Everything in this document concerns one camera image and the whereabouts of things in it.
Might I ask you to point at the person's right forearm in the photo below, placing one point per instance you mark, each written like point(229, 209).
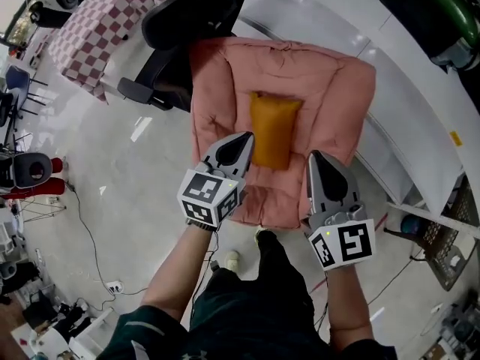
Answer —
point(347, 302)

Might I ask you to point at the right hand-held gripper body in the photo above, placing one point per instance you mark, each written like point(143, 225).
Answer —
point(343, 244)

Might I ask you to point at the white power strip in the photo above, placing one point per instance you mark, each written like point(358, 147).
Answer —
point(114, 287)

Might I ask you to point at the grey padded headrest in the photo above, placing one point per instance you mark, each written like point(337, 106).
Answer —
point(28, 169)

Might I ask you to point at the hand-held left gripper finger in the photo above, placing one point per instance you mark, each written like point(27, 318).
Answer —
point(230, 154)
point(250, 156)

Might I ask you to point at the white long bench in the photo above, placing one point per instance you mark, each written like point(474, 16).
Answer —
point(397, 88)

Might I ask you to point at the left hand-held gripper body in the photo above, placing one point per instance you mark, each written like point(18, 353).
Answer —
point(204, 197)

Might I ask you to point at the person's dark shirt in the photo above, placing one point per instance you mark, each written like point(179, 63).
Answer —
point(146, 336)

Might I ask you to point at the pink cushioned seat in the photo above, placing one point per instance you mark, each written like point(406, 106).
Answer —
point(330, 99)

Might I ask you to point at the person's left forearm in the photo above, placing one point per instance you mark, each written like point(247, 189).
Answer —
point(180, 272)

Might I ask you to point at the blue chair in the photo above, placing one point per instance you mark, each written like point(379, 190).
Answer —
point(17, 83)

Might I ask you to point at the person's pale shoe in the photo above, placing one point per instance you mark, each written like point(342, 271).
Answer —
point(232, 259)
point(258, 234)

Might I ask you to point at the green and black machine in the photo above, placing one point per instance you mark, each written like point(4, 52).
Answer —
point(423, 9)

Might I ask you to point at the person's black trousers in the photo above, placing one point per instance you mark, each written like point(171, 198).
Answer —
point(255, 306)

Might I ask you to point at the yellow sticker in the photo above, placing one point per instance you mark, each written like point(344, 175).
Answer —
point(456, 138)

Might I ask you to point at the black round cushion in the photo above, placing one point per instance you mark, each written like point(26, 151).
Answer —
point(50, 16)

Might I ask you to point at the black office chair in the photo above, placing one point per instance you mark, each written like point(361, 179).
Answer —
point(187, 13)

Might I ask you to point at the blue ball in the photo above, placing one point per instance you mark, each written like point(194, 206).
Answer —
point(411, 224)

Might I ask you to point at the red stool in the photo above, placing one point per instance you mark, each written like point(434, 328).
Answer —
point(45, 188)

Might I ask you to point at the orange pillow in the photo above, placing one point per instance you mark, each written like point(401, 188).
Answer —
point(273, 129)

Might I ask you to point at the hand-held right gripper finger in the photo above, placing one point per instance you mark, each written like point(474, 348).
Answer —
point(332, 180)
point(308, 186)

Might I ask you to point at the pink checkered tablecloth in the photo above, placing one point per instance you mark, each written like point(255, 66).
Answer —
point(97, 32)

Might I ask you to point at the black mesh basket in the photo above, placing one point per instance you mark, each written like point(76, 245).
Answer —
point(446, 246)

